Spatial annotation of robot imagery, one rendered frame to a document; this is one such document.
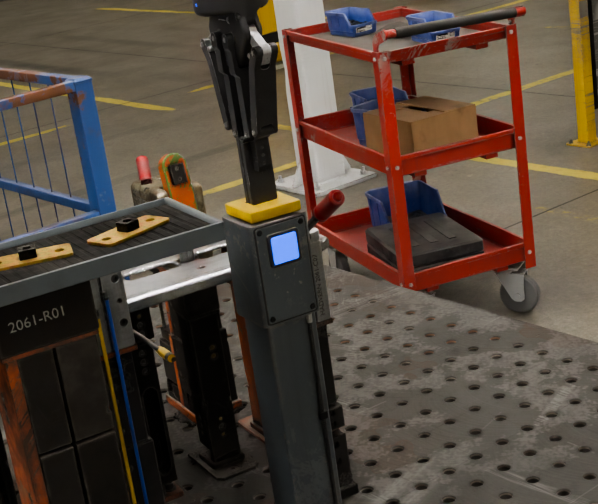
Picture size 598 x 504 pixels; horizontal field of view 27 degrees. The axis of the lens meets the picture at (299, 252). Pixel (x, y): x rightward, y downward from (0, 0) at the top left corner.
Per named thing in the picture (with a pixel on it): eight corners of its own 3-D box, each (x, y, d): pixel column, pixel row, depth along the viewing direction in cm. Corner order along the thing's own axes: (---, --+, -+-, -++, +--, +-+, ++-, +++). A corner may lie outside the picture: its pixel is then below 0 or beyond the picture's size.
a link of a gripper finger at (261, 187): (264, 132, 129) (268, 133, 129) (274, 197, 132) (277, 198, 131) (239, 139, 128) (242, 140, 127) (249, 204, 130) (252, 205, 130)
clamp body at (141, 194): (212, 381, 202) (174, 165, 191) (254, 411, 190) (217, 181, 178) (152, 403, 198) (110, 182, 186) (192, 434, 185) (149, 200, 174)
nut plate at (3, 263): (70, 245, 123) (67, 233, 123) (73, 255, 120) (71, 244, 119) (-16, 263, 121) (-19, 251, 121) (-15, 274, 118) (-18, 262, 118)
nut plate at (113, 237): (146, 217, 129) (144, 206, 129) (172, 220, 126) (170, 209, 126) (84, 243, 123) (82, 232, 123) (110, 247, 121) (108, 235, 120)
